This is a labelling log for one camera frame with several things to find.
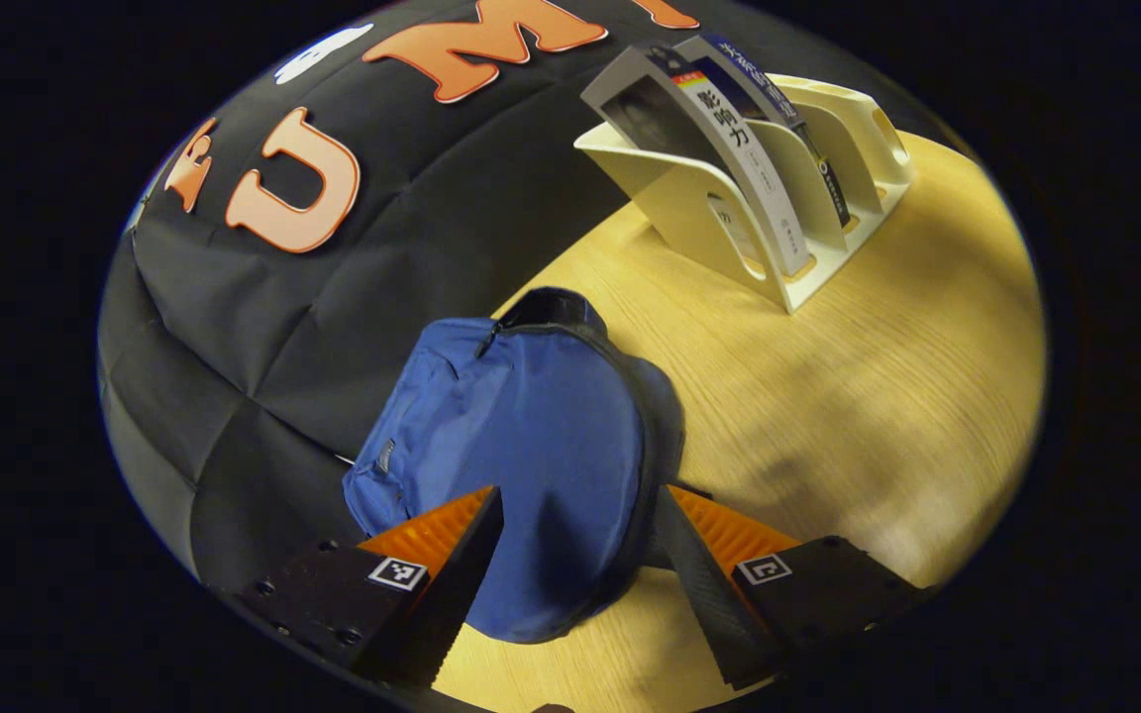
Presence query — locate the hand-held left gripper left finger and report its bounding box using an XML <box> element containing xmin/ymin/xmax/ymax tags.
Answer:
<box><xmin>232</xmin><ymin>485</ymin><xmax>505</xmax><ymax>689</ymax></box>

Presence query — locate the blue schoolbag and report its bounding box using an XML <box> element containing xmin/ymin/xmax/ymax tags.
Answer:
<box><xmin>341</xmin><ymin>285</ymin><xmax>687</xmax><ymax>645</ymax></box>

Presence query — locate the white book with blue picture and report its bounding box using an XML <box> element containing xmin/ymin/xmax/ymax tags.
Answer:
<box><xmin>674</xmin><ymin>33</ymin><xmax>854</xmax><ymax>229</ymax></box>

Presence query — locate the cream plastic bookshelf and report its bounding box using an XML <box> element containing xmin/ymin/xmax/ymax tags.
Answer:
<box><xmin>573</xmin><ymin>71</ymin><xmax>918</xmax><ymax>316</ymax></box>

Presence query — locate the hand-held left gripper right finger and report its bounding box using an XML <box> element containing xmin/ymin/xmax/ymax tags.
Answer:
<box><xmin>652</xmin><ymin>483</ymin><xmax>933</xmax><ymax>692</ymax></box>

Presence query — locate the black backdrop cloth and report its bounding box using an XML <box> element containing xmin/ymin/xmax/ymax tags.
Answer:
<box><xmin>98</xmin><ymin>0</ymin><xmax>928</xmax><ymax>595</ymax></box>

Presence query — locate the white book with grey portrait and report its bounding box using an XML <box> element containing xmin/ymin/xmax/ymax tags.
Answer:
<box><xmin>580</xmin><ymin>45</ymin><xmax>811</xmax><ymax>278</ymax></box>

